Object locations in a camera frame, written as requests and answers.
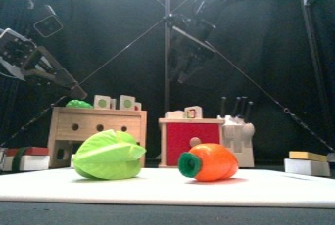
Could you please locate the small green toy vegetable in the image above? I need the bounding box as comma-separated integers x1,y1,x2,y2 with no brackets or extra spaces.
64,99,94,110

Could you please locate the small white toy piece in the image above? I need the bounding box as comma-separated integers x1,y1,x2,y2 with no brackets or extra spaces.
163,110,186,120

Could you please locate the wooden block with green dot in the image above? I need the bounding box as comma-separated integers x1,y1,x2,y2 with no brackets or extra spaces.
92,94,112,111
118,94,138,112

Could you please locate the yellow block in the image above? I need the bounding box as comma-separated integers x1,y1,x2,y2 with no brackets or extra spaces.
288,151,328,163

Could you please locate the white cutting board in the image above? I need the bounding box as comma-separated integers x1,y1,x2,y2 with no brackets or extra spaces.
0,167,335,209

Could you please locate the white toy knife block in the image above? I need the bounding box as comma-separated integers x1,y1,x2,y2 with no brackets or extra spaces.
216,114,256,168

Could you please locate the wooden cabinet with red door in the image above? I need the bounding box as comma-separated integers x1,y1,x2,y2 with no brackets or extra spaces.
157,117,226,168

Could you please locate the wooden toy stove cabinet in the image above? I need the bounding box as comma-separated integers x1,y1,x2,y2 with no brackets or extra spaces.
45,106,147,170

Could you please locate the slanted metal frame pole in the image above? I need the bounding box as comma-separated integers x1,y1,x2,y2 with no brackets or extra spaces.
297,0,327,134

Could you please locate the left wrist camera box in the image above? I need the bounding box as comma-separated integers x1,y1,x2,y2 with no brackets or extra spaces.
32,13,66,39

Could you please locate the wooden block with picture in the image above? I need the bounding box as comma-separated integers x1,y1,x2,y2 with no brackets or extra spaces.
183,105,204,120

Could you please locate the thin diagonal brace rod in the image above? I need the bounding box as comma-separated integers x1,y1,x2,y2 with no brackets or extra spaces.
0,0,230,147
127,0,335,154

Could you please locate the green toy cabbage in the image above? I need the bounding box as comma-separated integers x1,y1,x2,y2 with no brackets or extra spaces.
71,129,147,181

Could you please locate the orange toy carrot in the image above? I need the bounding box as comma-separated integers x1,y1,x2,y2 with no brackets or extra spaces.
177,142,241,183

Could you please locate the wooden toy fork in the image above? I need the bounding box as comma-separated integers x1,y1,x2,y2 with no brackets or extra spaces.
221,124,237,149

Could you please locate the red white box green band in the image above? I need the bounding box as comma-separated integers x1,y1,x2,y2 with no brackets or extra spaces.
0,146,51,172

